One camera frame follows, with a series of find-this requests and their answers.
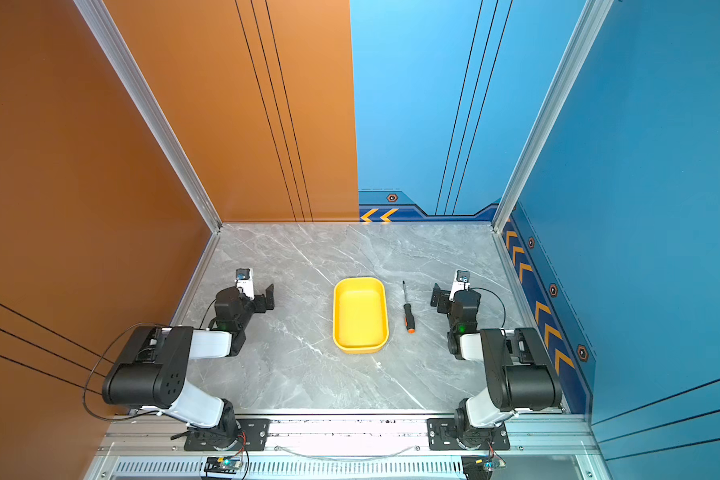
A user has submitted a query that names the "front aluminium rail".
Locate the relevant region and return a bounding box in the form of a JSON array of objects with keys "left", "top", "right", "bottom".
[{"left": 85, "top": 411, "right": 610, "bottom": 479}]

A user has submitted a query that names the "circuit board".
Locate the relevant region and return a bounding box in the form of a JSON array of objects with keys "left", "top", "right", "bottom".
[
  {"left": 202, "top": 456, "right": 245, "bottom": 479},
  {"left": 461, "top": 456, "right": 502, "bottom": 480}
]

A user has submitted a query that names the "left circuit board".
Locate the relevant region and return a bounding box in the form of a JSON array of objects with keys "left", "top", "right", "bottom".
[{"left": 202, "top": 456, "right": 245, "bottom": 479}]

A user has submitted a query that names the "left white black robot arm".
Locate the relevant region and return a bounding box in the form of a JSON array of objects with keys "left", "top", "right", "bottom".
[{"left": 101, "top": 285, "right": 275, "bottom": 451}]

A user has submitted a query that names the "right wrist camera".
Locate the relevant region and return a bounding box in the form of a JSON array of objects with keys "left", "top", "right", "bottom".
[{"left": 449, "top": 270, "right": 470, "bottom": 301}]

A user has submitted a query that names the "orange black screwdriver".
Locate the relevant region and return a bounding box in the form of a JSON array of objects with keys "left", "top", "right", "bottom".
[{"left": 402, "top": 281, "right": 416, "bottom": 333}]

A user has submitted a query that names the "aluminium frame post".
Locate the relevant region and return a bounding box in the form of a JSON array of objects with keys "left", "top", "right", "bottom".
[
  {"left": 74, "top": 0, "right": 223, "bottom": 234},
  {"left": 492, "top": 0, "right": 614, "bottom": 234}
]

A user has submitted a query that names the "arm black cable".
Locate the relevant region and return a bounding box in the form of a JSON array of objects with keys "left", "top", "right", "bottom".
[
  {"left": 471, "top": 286, "right": 508, "bottom": 330},
  {"left": 82, "top": 322, "right": 169, "bottom": 421}
]

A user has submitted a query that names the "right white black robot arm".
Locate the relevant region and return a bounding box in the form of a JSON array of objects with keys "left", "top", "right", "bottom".
[{"left": 430, "top": 285, "right": 563, "bottom": 450}]

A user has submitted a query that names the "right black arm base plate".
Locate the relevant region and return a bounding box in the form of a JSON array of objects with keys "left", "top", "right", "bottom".
[{"left": 426, "top": 417, "right": 511, "bottom": 451}]

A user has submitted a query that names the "right circuit board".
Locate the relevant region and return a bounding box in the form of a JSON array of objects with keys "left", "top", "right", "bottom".
[{"left": 461, "top": 456, "right": 502, "bottom": 480}]

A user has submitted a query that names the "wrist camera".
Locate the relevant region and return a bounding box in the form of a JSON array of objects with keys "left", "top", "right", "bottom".
[
  {"left": 235, "top": 268, "right": 255, "bottom": 301},
  {"left": 449, "top": 270, "right": 470, "bottom": 301}
]

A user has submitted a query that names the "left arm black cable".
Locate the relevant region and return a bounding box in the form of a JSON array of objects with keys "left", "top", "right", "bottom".
[{"left": 82, "top": 322, "right": 169, "bottom": 421}]

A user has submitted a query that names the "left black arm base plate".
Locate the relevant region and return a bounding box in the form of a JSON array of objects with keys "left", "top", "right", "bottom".
[{"left": 183, "top": 417, "right": 270, "bottom": 453}]

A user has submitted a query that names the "yellow plastic bin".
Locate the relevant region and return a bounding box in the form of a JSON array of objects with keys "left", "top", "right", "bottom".
[{"left": 333, "top": 277, "right": 389, "bottom": 355}]

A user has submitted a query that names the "left aluminium frame post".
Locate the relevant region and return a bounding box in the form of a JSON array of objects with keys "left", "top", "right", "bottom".
[{"left": 74, "top": 0, "right": 223, "bottom": 234}]

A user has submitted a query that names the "right aluminium frame post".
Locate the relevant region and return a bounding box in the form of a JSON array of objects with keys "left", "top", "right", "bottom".
[{"left": 492, "top": 0, "right": 614, "bottom": 234}]

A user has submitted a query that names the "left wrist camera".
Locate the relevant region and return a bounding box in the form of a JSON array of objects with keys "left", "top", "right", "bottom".
[{"left": 235, "top": 268, "right": 255, "bottom": 301}]

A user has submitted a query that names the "white cable on rail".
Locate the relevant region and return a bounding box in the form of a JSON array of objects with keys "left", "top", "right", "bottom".
[{"left": 275, "top": 445, "right": 415, "bottom": 462}]

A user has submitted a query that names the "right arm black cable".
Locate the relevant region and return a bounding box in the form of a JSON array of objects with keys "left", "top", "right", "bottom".
[{"left": 471, "top": 286, "right": 508, "bottom": 330}]

